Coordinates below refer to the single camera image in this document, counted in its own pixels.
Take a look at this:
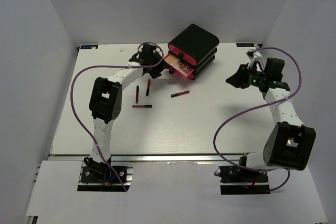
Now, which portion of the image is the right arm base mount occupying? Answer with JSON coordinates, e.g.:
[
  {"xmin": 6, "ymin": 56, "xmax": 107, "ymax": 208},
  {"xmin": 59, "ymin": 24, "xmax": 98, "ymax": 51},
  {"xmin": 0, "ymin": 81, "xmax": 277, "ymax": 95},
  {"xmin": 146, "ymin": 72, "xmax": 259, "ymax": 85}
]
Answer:
[{"xmin": 214, "ymin": 166, "xmax": 270, "ymax": 195}]

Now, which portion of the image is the black pink drawer organizer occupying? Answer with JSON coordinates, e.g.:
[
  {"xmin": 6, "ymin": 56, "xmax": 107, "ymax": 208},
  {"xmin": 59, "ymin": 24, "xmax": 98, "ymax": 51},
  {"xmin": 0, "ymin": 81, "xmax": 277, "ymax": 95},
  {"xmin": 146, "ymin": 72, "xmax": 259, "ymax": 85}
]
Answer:
[{"xmin": 164, "ymin": 24, "xmax": 219, "ymax": 80}]

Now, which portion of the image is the right blue corner label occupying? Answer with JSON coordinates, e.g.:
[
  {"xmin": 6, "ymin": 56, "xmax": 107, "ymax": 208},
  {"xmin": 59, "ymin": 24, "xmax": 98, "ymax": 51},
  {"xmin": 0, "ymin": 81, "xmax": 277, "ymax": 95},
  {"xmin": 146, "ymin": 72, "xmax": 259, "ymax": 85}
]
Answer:
[{"xmin": 236, "ymin": 42, "xmax": 255, "ymax": 47}]

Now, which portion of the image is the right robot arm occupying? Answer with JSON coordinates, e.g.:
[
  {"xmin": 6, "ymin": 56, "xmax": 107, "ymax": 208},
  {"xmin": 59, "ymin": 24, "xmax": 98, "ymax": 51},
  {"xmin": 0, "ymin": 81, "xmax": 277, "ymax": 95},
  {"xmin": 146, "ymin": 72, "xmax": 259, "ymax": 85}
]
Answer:
[{"xmin": 226, "ymin": 58, "xmax": 316, "ymax": 182}]

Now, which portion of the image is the clear eyeshadow palette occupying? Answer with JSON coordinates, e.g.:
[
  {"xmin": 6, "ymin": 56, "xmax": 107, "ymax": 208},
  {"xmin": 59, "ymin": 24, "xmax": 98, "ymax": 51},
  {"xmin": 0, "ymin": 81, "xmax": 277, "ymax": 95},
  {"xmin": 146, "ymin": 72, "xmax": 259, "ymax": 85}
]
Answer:
[{"xmin": 178, "ymin": 63, "xmax": 193, "ymax": 74}]

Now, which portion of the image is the square peach compact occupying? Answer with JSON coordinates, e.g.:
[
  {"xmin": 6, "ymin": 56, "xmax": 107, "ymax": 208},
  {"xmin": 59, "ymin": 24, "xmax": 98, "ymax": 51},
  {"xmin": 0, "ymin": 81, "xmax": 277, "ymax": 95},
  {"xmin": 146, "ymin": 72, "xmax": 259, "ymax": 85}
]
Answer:
[{"xmin": 164, "ymin": 55, "xmax": 180, "ymax": 67}]

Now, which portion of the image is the blue corner label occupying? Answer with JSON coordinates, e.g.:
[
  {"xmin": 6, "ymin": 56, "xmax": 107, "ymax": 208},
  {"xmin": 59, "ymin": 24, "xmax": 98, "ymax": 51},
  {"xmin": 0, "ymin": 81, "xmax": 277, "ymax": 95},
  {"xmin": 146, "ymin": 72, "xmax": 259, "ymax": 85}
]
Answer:
[
  {"xmin": 236, "ymin": 42, "xmax": 255, "ymax": 47},
  {"xmin": 80, "ymin": 45, "xmax": 98, "ymax": 50}
]

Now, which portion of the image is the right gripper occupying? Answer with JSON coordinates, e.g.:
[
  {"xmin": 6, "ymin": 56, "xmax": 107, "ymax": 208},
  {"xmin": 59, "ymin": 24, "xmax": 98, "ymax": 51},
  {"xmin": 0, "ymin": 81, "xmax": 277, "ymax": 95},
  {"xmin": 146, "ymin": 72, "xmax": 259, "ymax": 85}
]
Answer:
[{"xmin": 225, "ymin": 63, "xmax": 267, "ymax": 89}]

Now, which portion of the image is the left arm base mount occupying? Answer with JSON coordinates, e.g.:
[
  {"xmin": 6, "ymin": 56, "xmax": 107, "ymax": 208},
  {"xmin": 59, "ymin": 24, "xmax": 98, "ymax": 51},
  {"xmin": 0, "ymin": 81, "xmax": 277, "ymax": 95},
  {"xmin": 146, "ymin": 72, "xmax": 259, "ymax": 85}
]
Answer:
[{"xmin": 77, "ymin": 157, "xmax": 133, "ymax": 193}]

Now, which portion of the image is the left blue corner label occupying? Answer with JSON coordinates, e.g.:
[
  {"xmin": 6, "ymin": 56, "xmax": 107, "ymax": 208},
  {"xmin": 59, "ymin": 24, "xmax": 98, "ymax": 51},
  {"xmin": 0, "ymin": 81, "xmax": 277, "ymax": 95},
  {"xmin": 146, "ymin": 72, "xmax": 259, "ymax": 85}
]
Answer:
[{"xmin": 80, "ymin": 45, "xmax": 98, "ymax": 50}]

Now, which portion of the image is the red lip gloss upright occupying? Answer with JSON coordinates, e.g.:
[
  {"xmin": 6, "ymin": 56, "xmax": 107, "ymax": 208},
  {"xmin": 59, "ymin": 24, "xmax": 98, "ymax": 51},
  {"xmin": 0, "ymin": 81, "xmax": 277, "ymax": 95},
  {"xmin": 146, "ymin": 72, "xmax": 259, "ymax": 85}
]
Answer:
[{"xmin": 145, "ymin": 79, "xmax": 151, "ymax": 97}]

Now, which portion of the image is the dark lip gloss vertical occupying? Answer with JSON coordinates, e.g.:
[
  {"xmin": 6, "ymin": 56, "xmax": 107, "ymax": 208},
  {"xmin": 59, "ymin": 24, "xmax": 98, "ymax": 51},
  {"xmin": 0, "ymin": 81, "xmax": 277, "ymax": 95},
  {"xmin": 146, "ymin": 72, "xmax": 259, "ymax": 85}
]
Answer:
[{"xmin": 135, "ymin": 86, "xmax": 140, "ymax": 104}]

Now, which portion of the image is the red lip gloss tube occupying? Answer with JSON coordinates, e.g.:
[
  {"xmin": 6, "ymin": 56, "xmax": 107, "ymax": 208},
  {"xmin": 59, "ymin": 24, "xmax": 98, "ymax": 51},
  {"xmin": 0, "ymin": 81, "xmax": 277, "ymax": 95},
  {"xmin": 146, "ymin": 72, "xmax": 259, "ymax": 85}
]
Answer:
[{"xmin": 171, "ymin": 90, "xmax": 190, "ymax": 98}]

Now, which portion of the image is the horizontal lip gloss tube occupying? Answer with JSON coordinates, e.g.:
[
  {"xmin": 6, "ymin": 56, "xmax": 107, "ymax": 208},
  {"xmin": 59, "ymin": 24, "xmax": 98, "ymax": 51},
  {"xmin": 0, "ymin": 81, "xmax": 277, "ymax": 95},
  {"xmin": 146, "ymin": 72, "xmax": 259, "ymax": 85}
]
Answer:
[{"xmin": 132, "ymin": 104, "xmax": 153, "ymax": 109}]

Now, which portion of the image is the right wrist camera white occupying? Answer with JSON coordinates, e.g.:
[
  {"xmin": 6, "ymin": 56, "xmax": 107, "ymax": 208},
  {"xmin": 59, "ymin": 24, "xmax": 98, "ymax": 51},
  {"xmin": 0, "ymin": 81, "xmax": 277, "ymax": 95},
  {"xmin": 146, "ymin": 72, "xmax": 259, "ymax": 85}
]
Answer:
[{"xmin": 246, "ymin": 49, "xmax": 265, "ymax": 71}]

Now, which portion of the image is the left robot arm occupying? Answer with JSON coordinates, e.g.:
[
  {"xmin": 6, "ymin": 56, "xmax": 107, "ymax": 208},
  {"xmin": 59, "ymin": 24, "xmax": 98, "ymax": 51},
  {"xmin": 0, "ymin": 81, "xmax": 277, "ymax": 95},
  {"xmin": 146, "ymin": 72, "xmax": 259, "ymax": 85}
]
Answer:
[{"xmin": 87, "ymin": 43, "xmax": 166, "ymax": 182}]

